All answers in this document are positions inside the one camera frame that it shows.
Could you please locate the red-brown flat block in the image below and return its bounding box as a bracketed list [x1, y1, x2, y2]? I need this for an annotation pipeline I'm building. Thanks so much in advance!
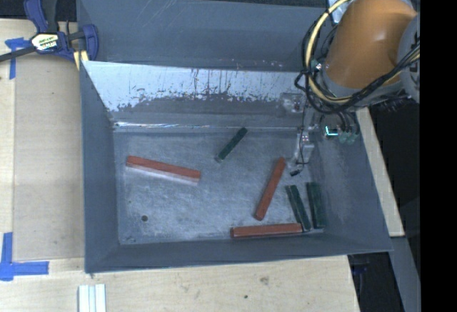
[125, 155, 202, 185]
[229, 223, 304, 240]
[253, 156, 288, 222]

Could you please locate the dark green flat block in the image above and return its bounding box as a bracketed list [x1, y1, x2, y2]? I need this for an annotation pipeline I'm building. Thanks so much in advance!
[305, 181, 328, 230]
[284, 184, 313, 233]
[214, 126, 248, 163]

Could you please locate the grey metal bin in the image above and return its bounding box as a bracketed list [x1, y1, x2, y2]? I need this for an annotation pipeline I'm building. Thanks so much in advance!
[75, 0, 394, 274]

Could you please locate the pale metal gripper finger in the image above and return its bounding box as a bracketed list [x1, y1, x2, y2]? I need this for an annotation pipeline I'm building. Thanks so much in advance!
[301, 133, 316, 166]
[293, 131, 305, 163]

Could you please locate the black cylinder on white bracket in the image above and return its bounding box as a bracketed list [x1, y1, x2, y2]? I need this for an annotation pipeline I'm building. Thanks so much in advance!
[288, 159, 307, 177]

